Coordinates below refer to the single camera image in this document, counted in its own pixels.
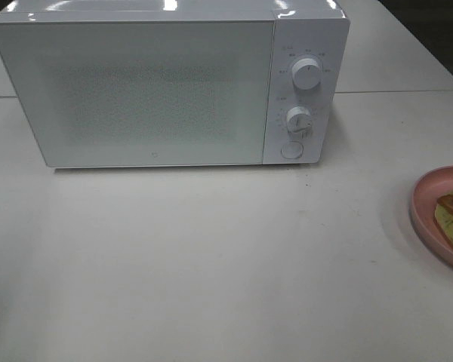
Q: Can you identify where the upper white power knob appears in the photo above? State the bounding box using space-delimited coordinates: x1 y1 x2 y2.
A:
291 55 322 91

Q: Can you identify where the white timer knob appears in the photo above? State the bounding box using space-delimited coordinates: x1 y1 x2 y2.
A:
285 106 313 133

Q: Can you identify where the white microwave oven body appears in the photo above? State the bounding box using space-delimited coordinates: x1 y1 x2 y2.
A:
0 1 350 167

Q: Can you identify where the pink round plate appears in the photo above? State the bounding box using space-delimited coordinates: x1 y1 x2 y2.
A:
409 166 453 268

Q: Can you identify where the round door release button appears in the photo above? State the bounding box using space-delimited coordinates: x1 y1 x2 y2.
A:
281 141 304 159

